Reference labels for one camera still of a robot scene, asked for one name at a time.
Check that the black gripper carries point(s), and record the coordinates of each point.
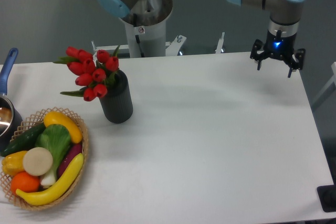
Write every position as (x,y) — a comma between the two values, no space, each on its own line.
(280,48)

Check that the red tulip bouquet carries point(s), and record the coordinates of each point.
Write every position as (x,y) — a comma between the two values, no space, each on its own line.
(96,74)

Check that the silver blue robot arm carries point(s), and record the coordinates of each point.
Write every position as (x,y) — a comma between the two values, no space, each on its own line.
(285,16)

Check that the dark grey ribbed vase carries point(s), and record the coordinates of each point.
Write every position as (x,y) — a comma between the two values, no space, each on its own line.
(117,103)

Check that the black box at table edge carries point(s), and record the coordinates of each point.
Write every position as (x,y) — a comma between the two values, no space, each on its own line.
(327,197)

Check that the purple eggplant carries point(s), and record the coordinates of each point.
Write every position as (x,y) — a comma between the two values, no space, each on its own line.
(73,151)

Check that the green bok choy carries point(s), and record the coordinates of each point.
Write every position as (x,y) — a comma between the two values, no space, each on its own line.
(56,139)

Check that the woven wicker basket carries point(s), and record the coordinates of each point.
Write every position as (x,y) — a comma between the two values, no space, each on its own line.
(29,122)

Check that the round beige disc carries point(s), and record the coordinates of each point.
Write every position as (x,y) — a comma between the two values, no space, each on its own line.
(37,161)

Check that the green cucumber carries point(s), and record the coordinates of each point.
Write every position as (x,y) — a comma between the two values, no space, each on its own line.
(24,141)

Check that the yellow banana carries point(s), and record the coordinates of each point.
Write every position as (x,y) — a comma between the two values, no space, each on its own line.
(60,187)

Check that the orange fruit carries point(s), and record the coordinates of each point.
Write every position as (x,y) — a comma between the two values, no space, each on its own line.
(25,182)

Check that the yellow bell pepper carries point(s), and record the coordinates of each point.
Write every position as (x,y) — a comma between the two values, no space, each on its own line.
(13,164)

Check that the white frame at right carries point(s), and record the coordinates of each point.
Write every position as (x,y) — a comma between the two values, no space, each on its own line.
(325,91)

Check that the white metal frame bracket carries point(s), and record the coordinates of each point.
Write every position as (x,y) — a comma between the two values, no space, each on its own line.
(172,48)

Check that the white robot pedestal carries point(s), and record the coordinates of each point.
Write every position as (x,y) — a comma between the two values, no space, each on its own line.
(145,24)

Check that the blue handled saucepan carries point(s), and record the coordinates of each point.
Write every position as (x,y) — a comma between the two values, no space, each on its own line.
(10,117)

